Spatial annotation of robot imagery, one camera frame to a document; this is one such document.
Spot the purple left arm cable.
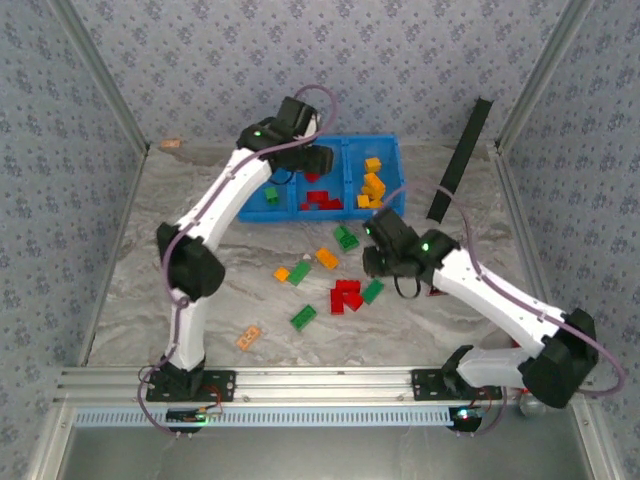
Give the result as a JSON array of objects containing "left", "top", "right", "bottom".
[{"left": 137, "top": 84, "right": 337, "bottom": 439}]

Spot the aluminium frame post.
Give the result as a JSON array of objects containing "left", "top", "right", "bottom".
[
  {"left": 494, "top": 0, "right": 599, "bottom": 151},
  {"left": 47, "top": 0, "right": 151, "bottom": 154}
]

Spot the aluminium frame leg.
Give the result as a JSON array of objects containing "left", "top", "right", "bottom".
[
  {"left": 27, "top": 403, "right": 77, "bottom": 480},
  {"left": 572, "top": 402, "right": 620, "bottom": 480}
]

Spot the long pale orange lego brick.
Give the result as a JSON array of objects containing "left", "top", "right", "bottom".
[{"left": 236, "top": 324, "right": 263, "bottom": 351}]

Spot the long green lego brick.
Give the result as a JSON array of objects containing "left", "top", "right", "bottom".
[
  {"left": 360, "top": 278, "right": 386, "bottom": 305},
  {"left": 287, "top": 260, "right": 313, "bottom": 287},
  {"left": 290, "top": 303, "right": 319, "bottom": 333}
]

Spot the grey metal lower panel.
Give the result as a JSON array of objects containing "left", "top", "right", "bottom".
[{"left": 59, "top": 424, "right": 596, "bottom": 480}]

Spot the red and silver cylinder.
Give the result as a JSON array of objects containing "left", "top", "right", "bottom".
[{"left": 508, "top": 337, "right": 549, "bottom": 419}]

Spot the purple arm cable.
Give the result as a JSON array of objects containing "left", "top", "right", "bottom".
[
  {"left": 382, "top": 182, "right": 627, "bottom": 439},
  {"left": 137, "top": 84, "right": 337, "bottom": 439}
]

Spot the black right gripper cable loop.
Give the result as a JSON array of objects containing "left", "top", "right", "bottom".
[{"left": 393, "top": 274, "right": 422, "bottom": 301}]

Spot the black plastic channel strip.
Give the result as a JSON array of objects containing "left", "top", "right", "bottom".
[{"left": 425, "top": 96, "right": 495, "bottom": 224}]

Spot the aluminium horizontal frame rail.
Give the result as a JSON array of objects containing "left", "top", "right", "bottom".
[{"left": 52, "top": 365, "right": 599, "bottom": 405}]

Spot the white slotted cable duct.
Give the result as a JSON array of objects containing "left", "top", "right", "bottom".
[{"left": 73, "top": 405, "right": 459, "bottom": 429}]

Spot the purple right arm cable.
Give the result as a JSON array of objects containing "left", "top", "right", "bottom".
[{"left": 382, "top": 182, "right": 627, "bottom": 439}]

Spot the blue three-compartment plastic bin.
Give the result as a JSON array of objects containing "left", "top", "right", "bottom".
[{"left": 237, "top": 133, "right": 408, "bottom": 225}]

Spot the aluminium table side rail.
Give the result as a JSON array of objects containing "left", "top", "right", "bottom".
[
  {"left": 487, "top": 143, "right": 599, "bottom": 371},
  {"left": 77, "top": 144, "right": 151, "bottom": 369}
]

